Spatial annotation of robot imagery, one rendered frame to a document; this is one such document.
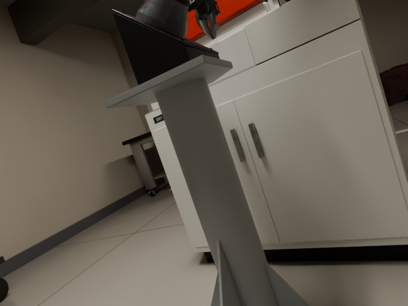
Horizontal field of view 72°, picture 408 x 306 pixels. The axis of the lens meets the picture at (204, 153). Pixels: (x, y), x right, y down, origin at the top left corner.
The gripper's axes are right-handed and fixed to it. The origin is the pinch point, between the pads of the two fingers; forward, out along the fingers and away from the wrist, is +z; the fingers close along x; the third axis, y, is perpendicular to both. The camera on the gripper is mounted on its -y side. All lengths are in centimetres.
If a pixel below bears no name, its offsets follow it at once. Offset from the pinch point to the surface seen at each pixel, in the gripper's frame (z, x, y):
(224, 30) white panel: -18, 19, 58
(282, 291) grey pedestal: 88, -13, -36
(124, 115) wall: -27, 292, 214
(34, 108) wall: -50, 271, 69
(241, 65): 16.7, -9.7, -4.2
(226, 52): 9.7, -5.8, -4.3
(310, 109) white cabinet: 40.3, -29.0, -4.5
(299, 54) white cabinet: 21.3, -30.7, -4.2
